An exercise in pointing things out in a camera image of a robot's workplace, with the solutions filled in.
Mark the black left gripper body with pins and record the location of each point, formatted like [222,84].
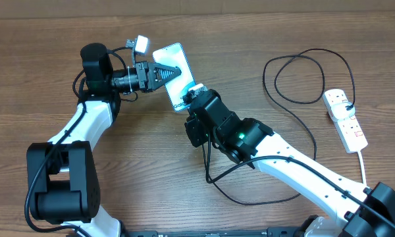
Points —
[142,76]

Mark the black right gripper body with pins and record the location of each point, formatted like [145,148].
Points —
[199,133]

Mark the blue screen Galaxy smartphone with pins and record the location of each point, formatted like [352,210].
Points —
[174,56]

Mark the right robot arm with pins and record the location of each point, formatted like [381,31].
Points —
[352,208]

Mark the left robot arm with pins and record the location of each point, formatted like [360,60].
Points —
[63,187]

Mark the white charger plug adapter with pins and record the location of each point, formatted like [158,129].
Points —
[341,111]

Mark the white power extension strip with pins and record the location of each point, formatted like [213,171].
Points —
[349,130]

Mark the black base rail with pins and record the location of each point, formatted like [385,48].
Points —
[269,232]

